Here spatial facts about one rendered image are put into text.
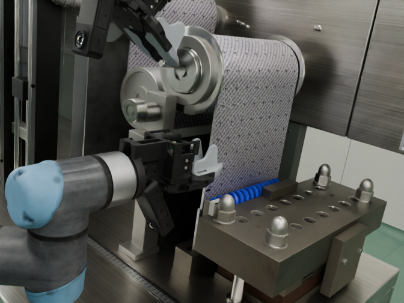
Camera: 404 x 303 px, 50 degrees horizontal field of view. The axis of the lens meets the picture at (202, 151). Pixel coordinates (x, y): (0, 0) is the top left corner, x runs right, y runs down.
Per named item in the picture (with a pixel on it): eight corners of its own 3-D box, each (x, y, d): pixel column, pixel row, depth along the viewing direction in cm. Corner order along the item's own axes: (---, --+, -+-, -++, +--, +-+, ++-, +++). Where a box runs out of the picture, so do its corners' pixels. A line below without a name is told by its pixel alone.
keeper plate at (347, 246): (319, 292, 76) (333, 236, 73) (344, 273, 83) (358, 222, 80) (332, 299, 74) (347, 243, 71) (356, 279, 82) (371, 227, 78)
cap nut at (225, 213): (208, 218, 71) (211, 192, 69) (222, 213, 73) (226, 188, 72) (225, 227, 68) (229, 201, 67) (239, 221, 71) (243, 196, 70)
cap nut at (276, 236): (258, 241, 65) (263, 214, 64) (272, 234, 68) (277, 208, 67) (278, 252, 63) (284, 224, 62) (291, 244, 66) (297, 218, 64)
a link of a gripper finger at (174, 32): (204, 45, 70) (172, 2, 64) (184, 74, 69) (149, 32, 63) (192, 44, 73) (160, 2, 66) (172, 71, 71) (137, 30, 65)
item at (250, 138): (199, 207, 77) (214, 106, 72) (274, 183, 94) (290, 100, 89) (202, 208, 77) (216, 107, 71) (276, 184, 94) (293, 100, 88)
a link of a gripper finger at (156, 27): (178, 45, 65) (143, 0, 59) (173, 53, 65) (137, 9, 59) (160, 44, 69) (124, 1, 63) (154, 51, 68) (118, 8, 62)
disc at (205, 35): (154, 100, 80) (166, 18, 75) (157, 100, 81) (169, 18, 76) (213, 126, 71) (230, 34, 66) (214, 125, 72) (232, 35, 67)
